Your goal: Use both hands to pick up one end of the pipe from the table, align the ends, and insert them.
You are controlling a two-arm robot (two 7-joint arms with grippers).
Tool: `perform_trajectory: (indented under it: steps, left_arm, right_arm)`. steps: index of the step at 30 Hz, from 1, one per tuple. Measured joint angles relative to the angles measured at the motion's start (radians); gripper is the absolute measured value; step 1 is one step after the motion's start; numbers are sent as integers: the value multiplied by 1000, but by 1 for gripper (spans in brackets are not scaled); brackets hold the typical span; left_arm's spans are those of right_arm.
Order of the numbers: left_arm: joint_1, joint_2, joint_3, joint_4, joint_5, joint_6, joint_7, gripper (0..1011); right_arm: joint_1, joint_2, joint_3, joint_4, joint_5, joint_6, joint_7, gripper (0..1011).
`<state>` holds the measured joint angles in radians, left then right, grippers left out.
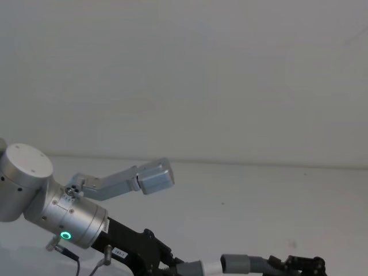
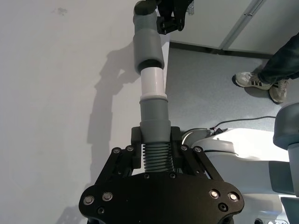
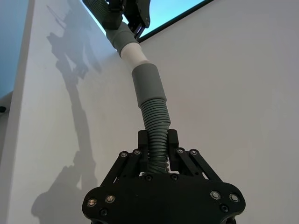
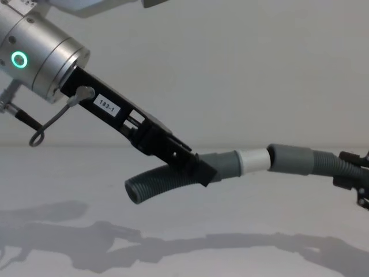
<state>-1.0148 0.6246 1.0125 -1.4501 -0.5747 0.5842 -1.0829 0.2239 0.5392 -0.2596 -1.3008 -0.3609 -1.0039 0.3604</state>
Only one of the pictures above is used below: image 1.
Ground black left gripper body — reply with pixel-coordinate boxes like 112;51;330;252
91;217;174;276

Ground grey hose end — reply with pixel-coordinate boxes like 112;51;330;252
175;259;223;276

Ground grey corrugated hose with cuff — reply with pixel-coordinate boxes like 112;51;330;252
220;253;274;276

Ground white table cloth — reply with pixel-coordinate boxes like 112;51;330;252
0;155;368;276

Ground thin dark gripper cable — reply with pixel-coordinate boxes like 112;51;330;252
45;235;113;276

